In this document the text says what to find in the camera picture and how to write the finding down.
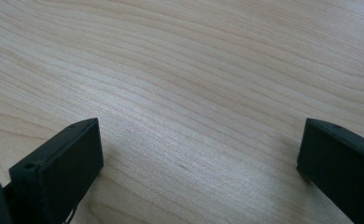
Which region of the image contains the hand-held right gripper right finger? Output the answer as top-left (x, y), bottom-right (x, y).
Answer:
top-left (296, 118), bottom-right (364, 224)

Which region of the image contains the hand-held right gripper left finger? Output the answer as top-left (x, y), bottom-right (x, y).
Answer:
top-left (2, 118), bottom-right (105, 224)

